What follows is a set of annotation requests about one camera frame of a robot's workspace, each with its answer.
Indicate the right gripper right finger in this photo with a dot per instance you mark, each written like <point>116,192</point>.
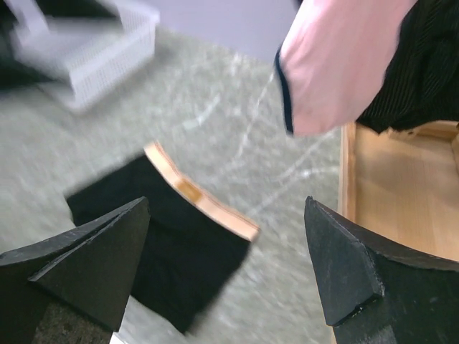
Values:
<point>375,290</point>

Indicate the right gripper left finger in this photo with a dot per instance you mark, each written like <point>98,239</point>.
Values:
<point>73,287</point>

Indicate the black boxer briefs tan waistband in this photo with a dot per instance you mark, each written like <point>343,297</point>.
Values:
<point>194,243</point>

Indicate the pink underwear navy trim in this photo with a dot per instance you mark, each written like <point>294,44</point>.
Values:
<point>333,60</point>

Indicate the black hanging garment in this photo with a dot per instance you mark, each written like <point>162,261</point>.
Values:
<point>421,81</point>

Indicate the white plastic basket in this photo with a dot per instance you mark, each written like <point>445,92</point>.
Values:
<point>91,58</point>

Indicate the wooden drying rack frame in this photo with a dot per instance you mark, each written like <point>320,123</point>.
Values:
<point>402,186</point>

